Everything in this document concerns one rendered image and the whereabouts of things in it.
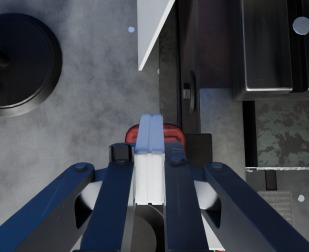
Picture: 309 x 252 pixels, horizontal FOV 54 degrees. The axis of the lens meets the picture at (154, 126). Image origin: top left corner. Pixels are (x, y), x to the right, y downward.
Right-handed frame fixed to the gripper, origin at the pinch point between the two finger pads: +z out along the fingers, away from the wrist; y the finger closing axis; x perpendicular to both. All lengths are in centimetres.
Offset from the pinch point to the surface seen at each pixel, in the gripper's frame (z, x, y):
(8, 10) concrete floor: 103, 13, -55
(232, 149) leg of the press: 20.9, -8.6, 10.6
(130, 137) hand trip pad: 10.6, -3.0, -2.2
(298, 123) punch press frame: 22.1, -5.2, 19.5
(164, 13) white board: 56, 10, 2
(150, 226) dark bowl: 69, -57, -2
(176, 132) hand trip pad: 10.8, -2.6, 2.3
